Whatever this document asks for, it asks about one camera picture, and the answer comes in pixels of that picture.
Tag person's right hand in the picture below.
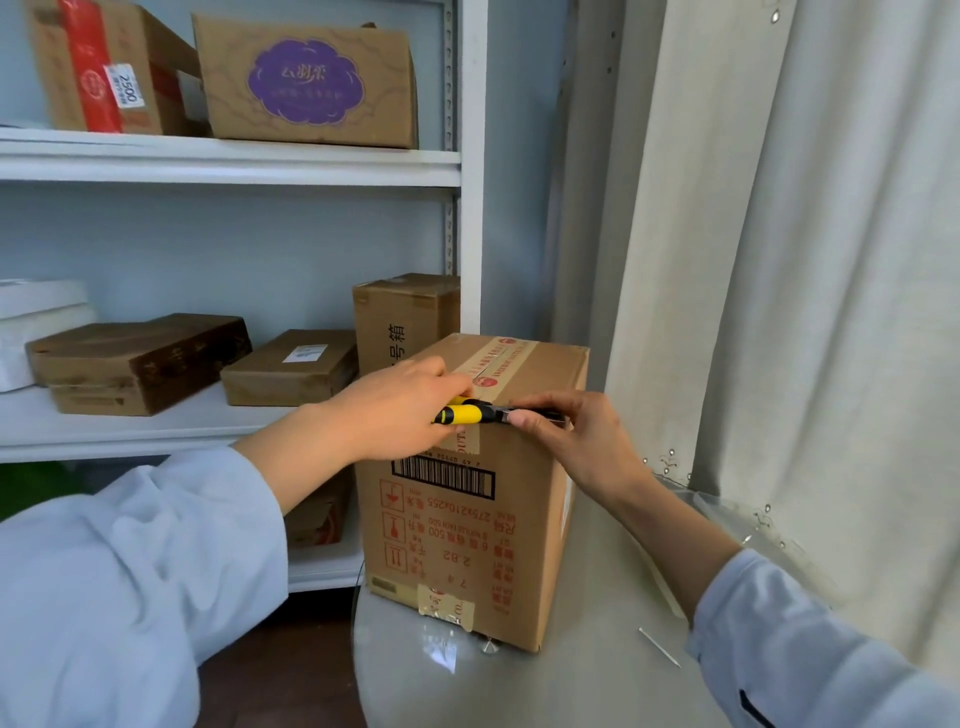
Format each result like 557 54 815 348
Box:
506 389 654 511

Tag person's left hand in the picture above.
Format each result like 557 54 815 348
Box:
333 356 475 466

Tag yellow handled pliers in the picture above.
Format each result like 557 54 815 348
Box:
433 397 568 429

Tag brown cardboard box red print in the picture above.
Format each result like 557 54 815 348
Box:
353 333 592 654

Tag metal staple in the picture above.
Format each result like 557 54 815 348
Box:
637 626 682 669

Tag person's left forearm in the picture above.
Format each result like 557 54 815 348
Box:
0 401 358 728

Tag person's right forearm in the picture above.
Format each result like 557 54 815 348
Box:
599 468 960 728

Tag upright small cardboard box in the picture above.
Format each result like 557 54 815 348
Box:
352 272 461 376

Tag flat brown box white label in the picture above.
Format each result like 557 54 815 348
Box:
221 329 360 408

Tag open cardboard box red print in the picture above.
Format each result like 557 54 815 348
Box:
284 464 355 549

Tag dark brown flat box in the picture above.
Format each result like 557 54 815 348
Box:
26 313 253 418

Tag box with purple logo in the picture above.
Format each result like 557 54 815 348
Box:
191 14 420 150

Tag white foam box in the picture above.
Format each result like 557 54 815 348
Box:
0 278 99 395

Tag box with red tape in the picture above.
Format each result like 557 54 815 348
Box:
26 0 202 138

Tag clear plastic lid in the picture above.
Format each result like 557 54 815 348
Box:
689 487 849 609

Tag white curtain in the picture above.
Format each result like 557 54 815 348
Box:
551 0 960 684

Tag white metal shelf unit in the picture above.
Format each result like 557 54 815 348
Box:
0 0 489 594

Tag green object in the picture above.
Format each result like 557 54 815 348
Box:
0 461 91 523

